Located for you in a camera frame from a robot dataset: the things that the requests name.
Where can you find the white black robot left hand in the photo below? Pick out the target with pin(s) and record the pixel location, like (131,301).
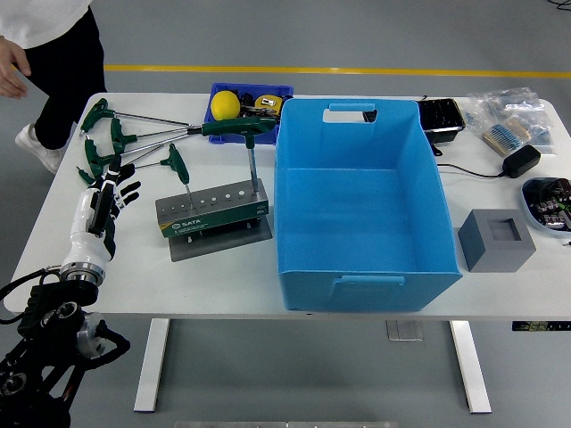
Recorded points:
(87,232)

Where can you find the person's right hand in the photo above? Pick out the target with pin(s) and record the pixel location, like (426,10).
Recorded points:
(11,67)

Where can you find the green steel hex key stand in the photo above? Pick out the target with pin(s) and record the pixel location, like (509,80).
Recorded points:
(209,214)

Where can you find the large light blue folding box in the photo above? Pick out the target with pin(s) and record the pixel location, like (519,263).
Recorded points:
(357,214)

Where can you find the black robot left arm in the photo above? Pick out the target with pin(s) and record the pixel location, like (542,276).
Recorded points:
(49,307)

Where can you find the person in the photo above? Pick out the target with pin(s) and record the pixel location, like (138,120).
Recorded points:
(67,89)

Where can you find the white table leg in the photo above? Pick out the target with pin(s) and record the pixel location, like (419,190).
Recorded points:
(473,370)
(151,365)

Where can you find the dark blue parts bin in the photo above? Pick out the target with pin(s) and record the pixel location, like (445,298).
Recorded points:
(223,131)

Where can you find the yellow ball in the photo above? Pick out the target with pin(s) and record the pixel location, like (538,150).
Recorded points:
(225,105)

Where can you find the black hardware pile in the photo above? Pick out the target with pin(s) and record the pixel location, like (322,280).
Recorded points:
(247,100)

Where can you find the yellow tape measure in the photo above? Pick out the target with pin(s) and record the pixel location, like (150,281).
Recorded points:
(270,104)

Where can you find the grey floor plate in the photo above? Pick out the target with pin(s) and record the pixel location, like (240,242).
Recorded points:
(405,331)

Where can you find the black plastic tray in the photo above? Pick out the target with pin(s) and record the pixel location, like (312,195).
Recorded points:
(441,116)

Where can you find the grey block with square recess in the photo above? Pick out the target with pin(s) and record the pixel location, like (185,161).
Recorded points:
(482,249)

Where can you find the taped resistor bundle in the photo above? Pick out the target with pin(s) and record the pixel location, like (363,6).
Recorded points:
(506,134)

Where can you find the black power adapter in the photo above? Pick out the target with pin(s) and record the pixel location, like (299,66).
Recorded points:
(522,160)

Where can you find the pale blue bowl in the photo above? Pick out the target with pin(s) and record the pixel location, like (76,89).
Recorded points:
(528,209)

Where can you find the clear plastic component bags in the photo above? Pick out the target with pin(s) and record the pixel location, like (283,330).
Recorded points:
(513,100)

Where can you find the black table control panel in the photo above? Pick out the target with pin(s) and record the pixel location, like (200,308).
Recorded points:
(541,326)

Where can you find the dark electronic components pile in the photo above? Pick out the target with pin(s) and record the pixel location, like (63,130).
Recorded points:
(553,200)

